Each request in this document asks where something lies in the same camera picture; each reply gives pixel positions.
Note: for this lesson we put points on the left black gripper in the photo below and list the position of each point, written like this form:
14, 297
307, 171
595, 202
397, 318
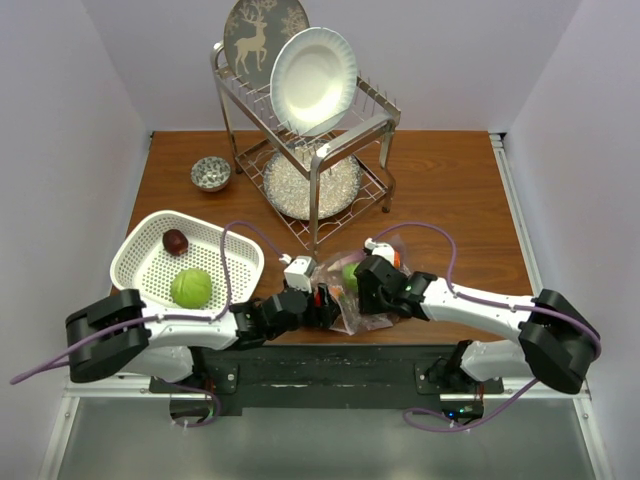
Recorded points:
328, 314

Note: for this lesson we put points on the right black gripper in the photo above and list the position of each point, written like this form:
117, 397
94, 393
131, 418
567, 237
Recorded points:
367, 305

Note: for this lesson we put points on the small green fake vegetable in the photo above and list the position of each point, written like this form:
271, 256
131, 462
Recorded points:
349, 278

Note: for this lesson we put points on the clear zip top bag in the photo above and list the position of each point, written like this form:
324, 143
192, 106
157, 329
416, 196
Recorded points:
351, 321

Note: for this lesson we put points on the green fake cabbage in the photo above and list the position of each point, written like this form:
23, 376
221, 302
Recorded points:
191, 288

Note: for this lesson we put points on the dark red fake fruit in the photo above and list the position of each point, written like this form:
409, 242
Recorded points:
175, 242

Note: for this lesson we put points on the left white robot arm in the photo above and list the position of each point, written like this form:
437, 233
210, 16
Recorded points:
113, 336

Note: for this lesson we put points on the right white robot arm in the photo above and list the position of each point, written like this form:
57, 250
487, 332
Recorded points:
543, 337

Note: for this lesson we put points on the purple fake eggplant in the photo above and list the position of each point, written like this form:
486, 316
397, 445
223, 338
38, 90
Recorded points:
350, 258

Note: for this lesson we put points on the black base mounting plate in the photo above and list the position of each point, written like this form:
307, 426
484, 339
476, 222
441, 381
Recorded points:
348, 376

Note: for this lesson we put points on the steel dish rack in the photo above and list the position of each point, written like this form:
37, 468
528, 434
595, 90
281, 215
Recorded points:
365, 133

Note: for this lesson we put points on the speckled plate lower shelf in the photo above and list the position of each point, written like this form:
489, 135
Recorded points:
289, 191

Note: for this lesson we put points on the white perforated plastic basket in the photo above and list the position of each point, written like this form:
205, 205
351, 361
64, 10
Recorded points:
142, 263

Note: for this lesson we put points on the small patterned bowl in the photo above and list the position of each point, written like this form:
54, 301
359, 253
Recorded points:
211, 174

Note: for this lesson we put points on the white fluted plate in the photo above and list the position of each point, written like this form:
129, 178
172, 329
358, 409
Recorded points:
313, 81

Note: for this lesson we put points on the grey deer plate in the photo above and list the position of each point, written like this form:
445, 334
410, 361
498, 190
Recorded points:
255, 32

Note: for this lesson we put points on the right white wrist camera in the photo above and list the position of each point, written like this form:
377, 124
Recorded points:
382, 249

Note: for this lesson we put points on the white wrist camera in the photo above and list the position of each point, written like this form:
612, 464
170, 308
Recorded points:
382, 249
299, 272

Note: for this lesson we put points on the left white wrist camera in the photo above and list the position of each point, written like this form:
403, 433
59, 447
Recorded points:
299, 272

